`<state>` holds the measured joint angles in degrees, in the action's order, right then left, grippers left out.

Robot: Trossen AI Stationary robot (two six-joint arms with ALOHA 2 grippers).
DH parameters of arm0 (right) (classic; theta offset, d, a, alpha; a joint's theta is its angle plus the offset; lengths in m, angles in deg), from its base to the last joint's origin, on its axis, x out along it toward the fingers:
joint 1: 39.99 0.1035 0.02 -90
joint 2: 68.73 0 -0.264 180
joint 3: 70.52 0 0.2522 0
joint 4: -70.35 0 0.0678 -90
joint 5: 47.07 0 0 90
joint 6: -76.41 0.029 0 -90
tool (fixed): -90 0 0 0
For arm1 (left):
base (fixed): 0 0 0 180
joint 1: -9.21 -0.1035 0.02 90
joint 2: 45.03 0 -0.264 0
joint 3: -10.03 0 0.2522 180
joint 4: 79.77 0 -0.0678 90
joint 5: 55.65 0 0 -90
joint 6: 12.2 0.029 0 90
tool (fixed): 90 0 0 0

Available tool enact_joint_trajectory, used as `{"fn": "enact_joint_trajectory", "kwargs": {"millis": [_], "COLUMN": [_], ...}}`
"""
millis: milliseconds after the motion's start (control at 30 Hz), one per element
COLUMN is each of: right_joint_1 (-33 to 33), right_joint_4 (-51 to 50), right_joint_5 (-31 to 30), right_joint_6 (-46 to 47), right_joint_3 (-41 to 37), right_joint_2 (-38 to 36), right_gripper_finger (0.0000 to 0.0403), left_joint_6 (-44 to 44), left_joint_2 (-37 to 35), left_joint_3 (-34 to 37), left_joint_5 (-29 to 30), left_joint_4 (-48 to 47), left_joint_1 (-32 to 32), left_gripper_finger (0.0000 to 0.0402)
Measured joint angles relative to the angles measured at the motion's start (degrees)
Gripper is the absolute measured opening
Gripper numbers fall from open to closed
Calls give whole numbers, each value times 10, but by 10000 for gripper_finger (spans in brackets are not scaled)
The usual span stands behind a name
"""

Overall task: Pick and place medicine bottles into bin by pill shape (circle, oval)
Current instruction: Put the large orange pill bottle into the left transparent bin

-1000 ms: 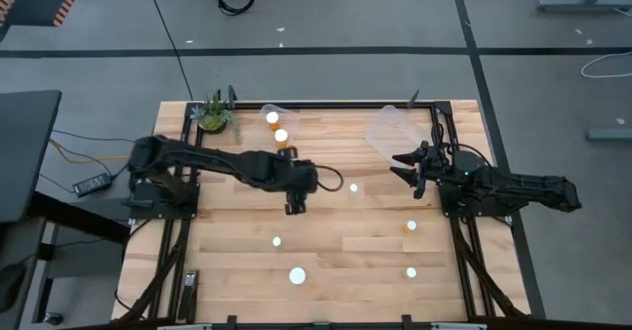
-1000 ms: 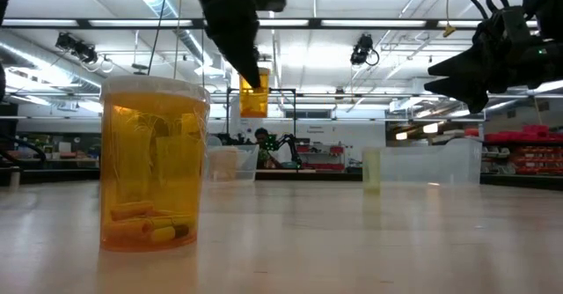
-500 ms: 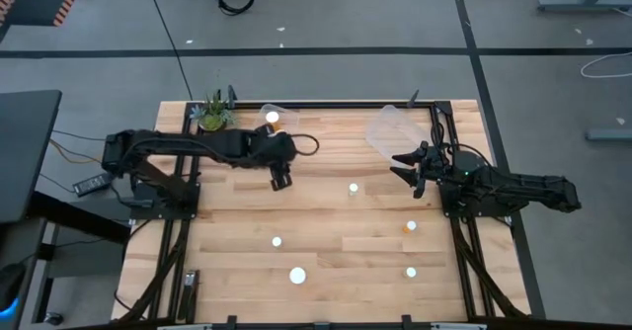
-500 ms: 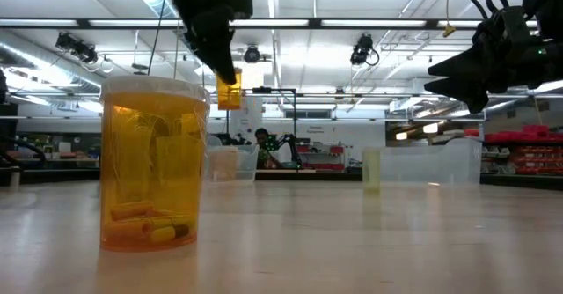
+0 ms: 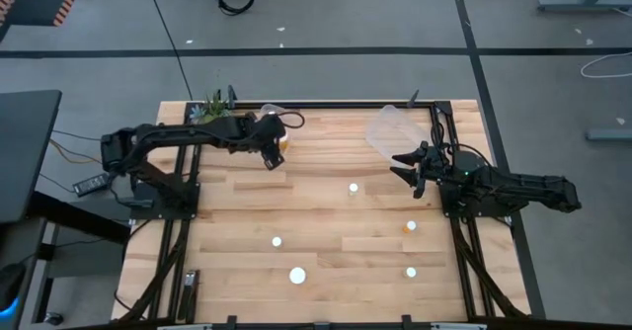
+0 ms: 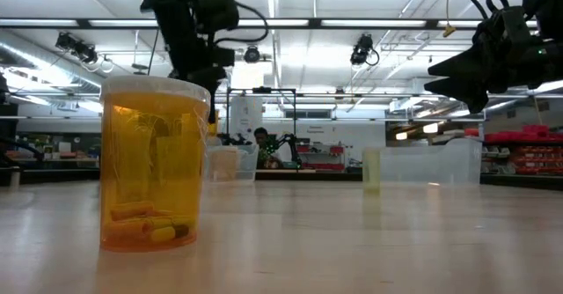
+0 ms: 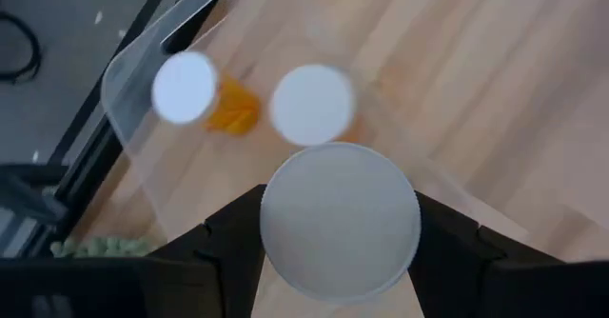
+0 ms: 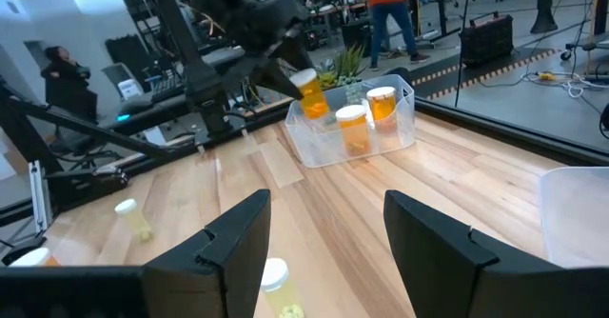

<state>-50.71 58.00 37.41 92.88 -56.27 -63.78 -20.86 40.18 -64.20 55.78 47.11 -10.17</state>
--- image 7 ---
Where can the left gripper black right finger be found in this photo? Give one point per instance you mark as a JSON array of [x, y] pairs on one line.
[[466, 270]]

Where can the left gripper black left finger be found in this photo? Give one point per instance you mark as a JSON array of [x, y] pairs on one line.
[[233, 242]]

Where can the orange pill bottle white cap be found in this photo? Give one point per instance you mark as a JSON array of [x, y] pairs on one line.
[[184, 88], [340, 223], [311, 105]]

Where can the clear plastic bin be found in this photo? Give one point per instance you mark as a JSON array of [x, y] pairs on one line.
[[138, 70]]

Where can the green succulent in black pot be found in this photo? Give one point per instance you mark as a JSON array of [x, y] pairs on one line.
[[104, 247]]

